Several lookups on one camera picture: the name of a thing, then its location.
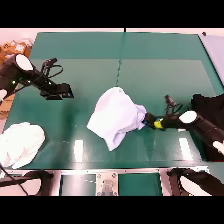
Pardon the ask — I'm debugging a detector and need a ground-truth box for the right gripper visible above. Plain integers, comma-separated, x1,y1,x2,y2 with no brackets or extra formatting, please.
144,112,166,131

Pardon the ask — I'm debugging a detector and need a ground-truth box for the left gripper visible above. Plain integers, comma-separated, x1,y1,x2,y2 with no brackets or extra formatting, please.
40,82,75,101

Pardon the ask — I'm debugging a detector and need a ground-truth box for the pale lilac shirt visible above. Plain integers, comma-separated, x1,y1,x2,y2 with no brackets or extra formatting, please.
86,86,148,152

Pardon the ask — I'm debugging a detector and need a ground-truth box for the black garment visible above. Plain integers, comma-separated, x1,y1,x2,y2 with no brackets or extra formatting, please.
190,93,224,162

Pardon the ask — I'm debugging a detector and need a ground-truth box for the brown cardboard box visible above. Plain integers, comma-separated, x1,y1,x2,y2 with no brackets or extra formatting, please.
0,39,33,65

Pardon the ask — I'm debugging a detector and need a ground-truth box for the white garment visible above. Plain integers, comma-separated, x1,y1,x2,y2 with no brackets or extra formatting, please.
0,121,46,170

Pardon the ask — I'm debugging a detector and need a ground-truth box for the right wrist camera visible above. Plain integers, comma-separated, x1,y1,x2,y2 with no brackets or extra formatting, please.
163,94,184,117

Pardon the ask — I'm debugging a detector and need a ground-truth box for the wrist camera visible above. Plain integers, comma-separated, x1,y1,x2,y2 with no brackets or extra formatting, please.
40,57,64,78
163,94,184,117

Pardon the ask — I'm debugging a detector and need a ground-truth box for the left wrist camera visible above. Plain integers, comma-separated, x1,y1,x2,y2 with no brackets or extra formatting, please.
40,57,64,78

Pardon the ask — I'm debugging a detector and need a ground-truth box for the silver frame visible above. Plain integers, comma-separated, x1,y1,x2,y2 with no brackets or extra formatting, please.
0,166,224,197

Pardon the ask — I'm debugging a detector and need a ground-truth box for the black cable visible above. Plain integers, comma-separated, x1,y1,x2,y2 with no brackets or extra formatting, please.
0,162,29,197

